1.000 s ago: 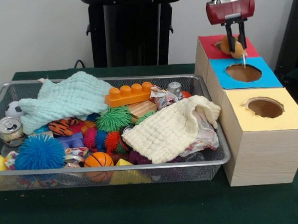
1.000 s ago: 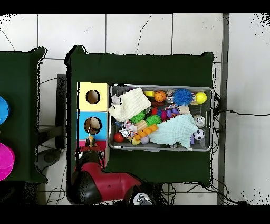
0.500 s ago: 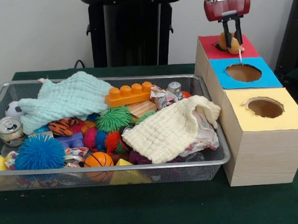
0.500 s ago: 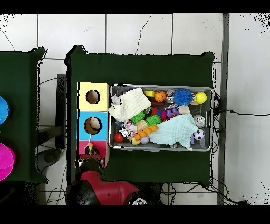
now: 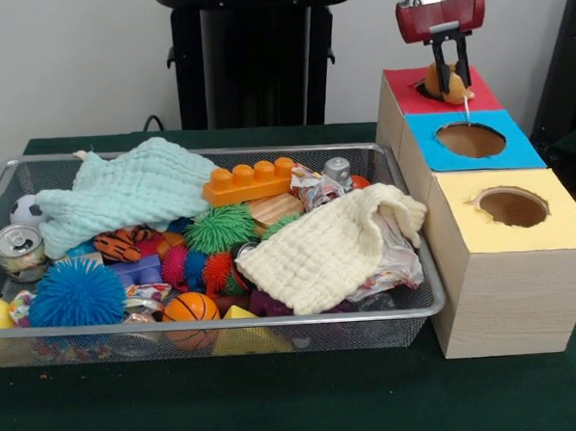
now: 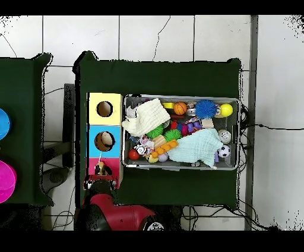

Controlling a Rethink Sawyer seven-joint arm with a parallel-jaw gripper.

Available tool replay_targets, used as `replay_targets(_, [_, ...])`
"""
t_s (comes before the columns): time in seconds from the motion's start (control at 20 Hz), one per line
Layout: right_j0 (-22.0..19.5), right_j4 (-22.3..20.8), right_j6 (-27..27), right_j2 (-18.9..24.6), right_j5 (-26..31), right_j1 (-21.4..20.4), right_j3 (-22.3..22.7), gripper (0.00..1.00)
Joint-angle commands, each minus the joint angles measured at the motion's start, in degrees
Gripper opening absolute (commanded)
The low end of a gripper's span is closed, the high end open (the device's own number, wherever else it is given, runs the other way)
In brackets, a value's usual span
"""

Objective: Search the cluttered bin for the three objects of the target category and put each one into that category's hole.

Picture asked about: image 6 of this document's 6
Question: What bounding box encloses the pink round disc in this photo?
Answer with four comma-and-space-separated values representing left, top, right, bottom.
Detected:
0, 160, 17, 204

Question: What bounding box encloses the blue spiky rubber ball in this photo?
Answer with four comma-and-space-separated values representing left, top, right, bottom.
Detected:
195, 99, 219, 120

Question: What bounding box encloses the dark grey rounded base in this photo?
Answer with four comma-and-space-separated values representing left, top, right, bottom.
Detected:
41, 166, 69, 193

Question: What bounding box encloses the small soccer ball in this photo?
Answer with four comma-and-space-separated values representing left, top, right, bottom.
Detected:
217, 144, 231, 159

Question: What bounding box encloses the orange toy building brick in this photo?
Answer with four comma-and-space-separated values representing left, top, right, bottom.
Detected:
151, 139, 179, 158

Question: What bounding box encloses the tan plush toy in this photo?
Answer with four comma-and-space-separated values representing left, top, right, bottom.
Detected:
96, 150, 109, 176

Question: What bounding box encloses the black floor cable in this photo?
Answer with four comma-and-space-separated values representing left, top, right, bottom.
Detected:
242, 122, 304, 131

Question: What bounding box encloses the wooden box with three holes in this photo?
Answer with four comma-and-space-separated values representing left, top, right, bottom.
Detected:
85, 92, 124, 190

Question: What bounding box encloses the blue round disc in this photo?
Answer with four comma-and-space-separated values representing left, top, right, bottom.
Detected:
0, 108, 12, 141

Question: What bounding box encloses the mint green waffle cloth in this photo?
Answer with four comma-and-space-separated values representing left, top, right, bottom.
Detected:
167, 128, 224, 169

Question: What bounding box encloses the green spiky rubber ball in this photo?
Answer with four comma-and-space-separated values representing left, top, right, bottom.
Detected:
164, 128, 183, 143

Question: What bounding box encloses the yellow ball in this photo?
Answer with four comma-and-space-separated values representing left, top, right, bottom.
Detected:
220, 103, 234, 118

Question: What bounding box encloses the cream waffle cloth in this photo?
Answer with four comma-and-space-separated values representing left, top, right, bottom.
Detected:
121, 97, 171, 138

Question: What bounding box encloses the dark green tablecloth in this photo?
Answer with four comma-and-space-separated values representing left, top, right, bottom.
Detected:
72, 50, 243, 210
0, 52, 54, 207

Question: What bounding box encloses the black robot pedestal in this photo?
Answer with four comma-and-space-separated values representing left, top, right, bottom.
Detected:
163, 204, 183, 231

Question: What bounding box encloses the black upright panel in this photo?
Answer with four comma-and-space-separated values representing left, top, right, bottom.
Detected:
62, 83, 76, 168

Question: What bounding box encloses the small orange basketball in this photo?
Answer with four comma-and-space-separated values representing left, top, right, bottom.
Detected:
173, 102, 188, 116

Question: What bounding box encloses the shallow wire mesh bin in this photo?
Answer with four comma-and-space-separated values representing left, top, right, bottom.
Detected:
122, 94, 241, 171

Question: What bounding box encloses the silver tin can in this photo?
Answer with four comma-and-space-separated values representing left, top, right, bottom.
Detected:
217, 129, 232, 144

